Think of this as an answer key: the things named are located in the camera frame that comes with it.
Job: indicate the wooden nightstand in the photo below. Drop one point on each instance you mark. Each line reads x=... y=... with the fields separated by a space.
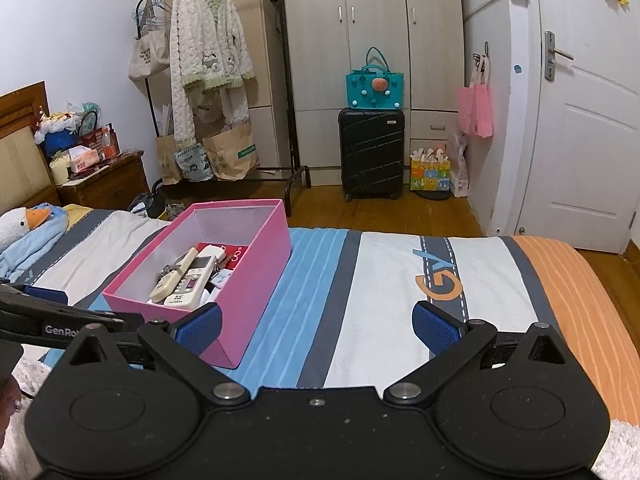
x=105 y=185

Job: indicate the white goose plush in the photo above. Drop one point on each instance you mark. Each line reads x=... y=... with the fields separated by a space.
x=15 y=230

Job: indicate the striped bedspread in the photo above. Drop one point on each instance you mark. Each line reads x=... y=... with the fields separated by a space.
x=390 y=285

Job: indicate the dark bag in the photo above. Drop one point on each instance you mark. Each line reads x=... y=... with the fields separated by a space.
x=150 y=205

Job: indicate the teal felt handbag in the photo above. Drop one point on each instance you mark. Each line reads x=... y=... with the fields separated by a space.
x=360 y=92

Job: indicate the blue round container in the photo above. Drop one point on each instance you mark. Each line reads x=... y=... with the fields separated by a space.
x=57 y=144

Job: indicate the white wardrobe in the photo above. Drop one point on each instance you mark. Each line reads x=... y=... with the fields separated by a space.
x=375 y=10

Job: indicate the wooden headboard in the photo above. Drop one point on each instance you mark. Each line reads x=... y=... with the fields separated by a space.
x=20 y=160

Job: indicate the black suitcase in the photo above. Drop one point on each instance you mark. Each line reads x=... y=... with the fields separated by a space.
x=372 y=155

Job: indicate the colourful gift bag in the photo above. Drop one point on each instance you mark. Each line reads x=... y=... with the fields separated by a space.
x=430 y=177

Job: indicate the plain brown paper bag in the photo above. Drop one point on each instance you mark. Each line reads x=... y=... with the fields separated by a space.
x=167 y=160

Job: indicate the brown paper bag green label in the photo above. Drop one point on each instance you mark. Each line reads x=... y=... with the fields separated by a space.
x=232 y=155

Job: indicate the red pump bottle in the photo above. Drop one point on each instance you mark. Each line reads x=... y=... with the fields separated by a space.
x=108 y=147

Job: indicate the black metal clothes rack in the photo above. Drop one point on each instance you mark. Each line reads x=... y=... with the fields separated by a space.
x=292 y=182

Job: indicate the white plastic bag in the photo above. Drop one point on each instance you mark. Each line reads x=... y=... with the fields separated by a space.
x=460 y=175

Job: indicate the light blue blanket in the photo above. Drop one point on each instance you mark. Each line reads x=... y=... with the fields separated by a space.
x=35 y=257

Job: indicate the pink and white tissue box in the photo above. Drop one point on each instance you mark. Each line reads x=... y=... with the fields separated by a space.
x=82 y=160

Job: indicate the beige wardrobe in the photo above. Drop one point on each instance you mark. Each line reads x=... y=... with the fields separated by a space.
x=260 y=35

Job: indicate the grey sneaker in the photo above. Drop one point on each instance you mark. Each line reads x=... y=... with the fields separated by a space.
x=176 y=211

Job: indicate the cream cylindrical container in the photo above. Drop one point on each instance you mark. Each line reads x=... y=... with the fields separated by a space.
x=59 y=170

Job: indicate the white door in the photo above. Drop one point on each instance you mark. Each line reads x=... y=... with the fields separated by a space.
x=590 y=160

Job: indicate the canvas tote bag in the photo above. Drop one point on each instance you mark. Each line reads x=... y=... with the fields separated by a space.
x=147 y=55

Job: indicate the yellow bed sheet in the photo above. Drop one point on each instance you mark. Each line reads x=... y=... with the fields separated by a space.
x=77 y=215

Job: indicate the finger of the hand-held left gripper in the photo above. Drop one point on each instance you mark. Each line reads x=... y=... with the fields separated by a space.
x=47 y=295

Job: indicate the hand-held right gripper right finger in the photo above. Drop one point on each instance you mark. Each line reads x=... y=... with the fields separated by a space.
x=435 y=330

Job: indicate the bunch of clothes hangers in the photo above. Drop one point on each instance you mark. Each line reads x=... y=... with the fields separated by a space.
x=152 y=10

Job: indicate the pink cardboard box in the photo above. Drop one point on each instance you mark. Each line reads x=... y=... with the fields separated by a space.
x=250 y=280

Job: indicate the crumpled pale green bag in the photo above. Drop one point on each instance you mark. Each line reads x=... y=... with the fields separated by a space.
x=85 y=110

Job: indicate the grey-blue printed bag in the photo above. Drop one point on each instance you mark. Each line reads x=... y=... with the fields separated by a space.
x=192 y=162

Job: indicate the white knitted cardigan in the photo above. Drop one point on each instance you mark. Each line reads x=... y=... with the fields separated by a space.
x=200 y=35

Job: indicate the red printed flat box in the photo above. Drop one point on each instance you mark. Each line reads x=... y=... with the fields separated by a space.
x=236 y=255

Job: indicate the white and yellow bouquet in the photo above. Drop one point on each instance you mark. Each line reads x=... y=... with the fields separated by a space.
x=50 y=122

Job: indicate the wide cream remote control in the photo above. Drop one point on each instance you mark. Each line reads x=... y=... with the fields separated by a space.
x=190 y=285

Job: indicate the white fluffy blanket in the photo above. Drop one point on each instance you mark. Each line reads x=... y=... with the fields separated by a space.
x=620 y=450

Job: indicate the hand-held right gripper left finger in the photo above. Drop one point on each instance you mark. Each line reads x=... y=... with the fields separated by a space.
x=200 y=329

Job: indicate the pink paper bag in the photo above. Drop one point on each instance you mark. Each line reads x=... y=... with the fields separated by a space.
x=477 y=110

